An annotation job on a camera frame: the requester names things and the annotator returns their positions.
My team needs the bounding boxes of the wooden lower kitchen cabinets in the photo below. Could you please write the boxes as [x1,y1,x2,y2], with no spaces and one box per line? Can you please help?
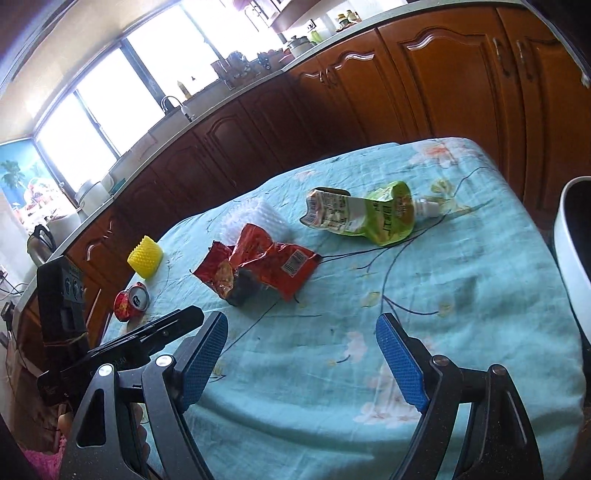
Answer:
[14,0,591,361]

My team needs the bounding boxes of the person's left hand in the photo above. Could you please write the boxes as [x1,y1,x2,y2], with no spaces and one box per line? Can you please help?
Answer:
[131,401,151,457]

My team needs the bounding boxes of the wooden upper kitchen cabinets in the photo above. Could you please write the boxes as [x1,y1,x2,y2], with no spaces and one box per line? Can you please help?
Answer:
[233,0,296,31]

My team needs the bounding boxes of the white round waste bin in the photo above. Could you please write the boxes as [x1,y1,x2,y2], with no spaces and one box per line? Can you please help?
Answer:
[553,176,591,344]

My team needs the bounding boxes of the yellow foam fruit net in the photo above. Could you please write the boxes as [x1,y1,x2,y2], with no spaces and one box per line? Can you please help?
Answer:
[127,235,164,280]

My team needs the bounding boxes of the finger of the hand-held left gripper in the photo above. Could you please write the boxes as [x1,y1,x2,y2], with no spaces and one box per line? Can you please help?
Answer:
[124,305,205,344]

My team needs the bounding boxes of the wooden kitchen cabinets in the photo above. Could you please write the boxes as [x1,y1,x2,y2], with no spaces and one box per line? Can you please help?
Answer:
[233,0,296,31]
[14,0,591,361]

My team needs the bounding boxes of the red crumpled snack wrapper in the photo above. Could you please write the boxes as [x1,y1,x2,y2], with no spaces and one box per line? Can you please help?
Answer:
[193,224,322,305]

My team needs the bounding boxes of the green spouted drink pouch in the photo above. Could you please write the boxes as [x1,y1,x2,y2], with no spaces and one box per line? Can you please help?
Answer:
[300,180,448,246]

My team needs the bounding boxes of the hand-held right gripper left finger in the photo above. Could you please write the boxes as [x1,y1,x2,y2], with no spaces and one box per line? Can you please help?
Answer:
[58,311,229,480]

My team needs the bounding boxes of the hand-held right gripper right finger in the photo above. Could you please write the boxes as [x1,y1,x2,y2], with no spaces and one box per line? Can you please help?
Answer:
[375,313,546,480]

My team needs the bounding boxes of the wall poster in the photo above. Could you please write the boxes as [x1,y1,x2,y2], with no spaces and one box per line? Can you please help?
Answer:
[0,142,75,227]

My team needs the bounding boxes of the pink fluffy cloth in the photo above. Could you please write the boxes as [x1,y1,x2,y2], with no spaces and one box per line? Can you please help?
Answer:
[23,450,65,480]

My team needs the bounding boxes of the curved sink faucet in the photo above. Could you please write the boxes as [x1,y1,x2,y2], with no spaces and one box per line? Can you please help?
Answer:
[161,95,192,123]

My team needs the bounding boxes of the small white foam net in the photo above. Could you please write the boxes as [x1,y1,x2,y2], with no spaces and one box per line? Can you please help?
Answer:
[222,198,289,245]

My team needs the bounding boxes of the knife rack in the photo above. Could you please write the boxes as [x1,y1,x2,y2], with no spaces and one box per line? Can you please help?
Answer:
[211,53,252,90]

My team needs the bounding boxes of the crushed red drink can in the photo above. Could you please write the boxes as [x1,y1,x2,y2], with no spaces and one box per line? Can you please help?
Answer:
[114,282,151,322]

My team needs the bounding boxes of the white lidded pot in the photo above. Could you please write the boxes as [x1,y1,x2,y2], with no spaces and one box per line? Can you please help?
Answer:
[285,34,317,56]

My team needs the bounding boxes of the large kitchen window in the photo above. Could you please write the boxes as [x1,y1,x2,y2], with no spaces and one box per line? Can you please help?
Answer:
[34,0,287,192]

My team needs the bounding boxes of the steel kettle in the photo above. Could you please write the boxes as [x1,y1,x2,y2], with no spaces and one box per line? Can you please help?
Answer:
[27,224,58,266]

